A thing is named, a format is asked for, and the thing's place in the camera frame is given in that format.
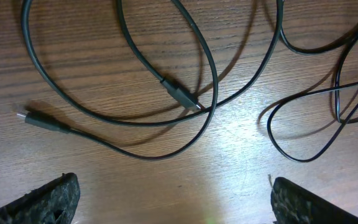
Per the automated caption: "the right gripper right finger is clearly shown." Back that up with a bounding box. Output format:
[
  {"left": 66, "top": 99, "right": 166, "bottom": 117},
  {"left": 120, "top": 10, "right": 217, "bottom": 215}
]
[{"left": 270, "top": 177, "right": 358, "bottom": 224}]

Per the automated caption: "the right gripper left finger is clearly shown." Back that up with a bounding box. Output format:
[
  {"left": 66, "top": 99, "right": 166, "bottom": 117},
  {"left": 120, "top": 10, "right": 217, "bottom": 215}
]
[{"left": 0, "top": 172, "right": 80, "bottom": 224}]

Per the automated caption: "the thin black USB cable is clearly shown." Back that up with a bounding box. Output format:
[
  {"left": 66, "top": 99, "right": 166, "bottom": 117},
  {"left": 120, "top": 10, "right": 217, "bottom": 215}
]
[{"left": 266, "top": 0, "right": 358, "bottom": 163}]

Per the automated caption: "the thick black USB cable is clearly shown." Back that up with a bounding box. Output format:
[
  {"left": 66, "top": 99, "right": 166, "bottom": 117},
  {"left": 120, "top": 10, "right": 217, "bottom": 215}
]
[{"left": 16, "top": 0, "right": 285, "bottom": 161}]

